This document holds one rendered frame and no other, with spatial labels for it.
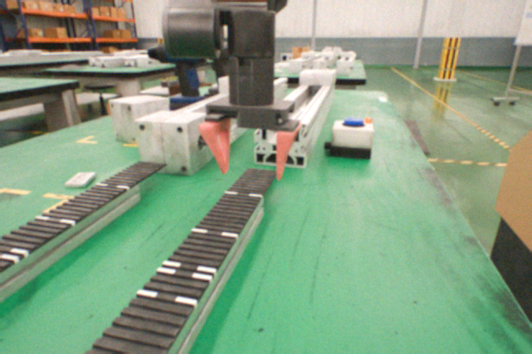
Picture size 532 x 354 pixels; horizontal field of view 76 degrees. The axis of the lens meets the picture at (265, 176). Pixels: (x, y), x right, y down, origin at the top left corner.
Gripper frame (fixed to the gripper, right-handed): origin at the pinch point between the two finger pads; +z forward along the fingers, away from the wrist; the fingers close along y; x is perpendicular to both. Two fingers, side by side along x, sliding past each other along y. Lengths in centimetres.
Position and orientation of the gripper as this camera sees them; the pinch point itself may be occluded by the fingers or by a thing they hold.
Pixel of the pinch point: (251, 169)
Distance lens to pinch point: 46.6
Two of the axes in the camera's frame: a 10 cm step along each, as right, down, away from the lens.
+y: -9.7, -1.0, 2.3
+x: -2.5, 3.5, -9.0
